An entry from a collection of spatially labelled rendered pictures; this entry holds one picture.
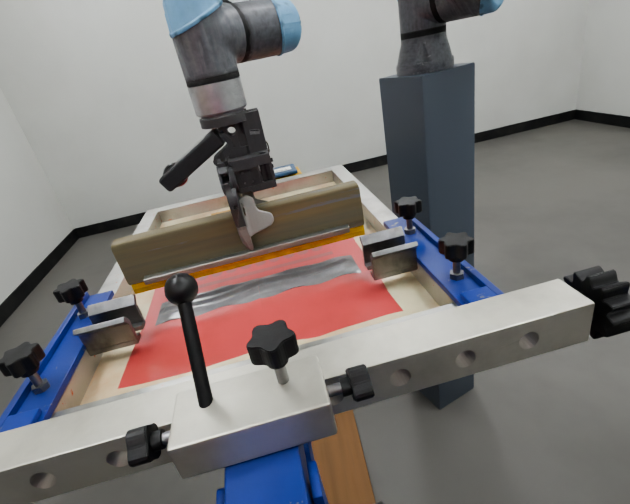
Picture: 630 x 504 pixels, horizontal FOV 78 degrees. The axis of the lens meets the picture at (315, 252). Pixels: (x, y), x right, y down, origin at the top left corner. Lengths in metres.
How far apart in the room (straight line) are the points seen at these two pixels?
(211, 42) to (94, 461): 0.48
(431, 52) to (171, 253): 0.81
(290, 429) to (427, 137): 0.91
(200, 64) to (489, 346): 0.48
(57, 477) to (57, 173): 4.30
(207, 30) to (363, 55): 3.86
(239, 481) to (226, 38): 0.50
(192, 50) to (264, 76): 3.65
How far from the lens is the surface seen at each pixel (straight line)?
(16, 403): 0.61
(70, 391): 0.62
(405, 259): 0.62
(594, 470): 1.65
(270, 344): 0.30
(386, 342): 0.41
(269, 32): 0.63
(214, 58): 0.58
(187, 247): 0.66
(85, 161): 4.56
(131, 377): 0.63
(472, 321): 0.43
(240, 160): 0.59
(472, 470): 1.56
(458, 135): 1.19
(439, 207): 1.20
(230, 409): 0.34
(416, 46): 1.15
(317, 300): 0.63
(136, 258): 0.68
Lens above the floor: 1.31
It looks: 27 degrees down
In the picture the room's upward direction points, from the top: 12 degrees counter-clockwise
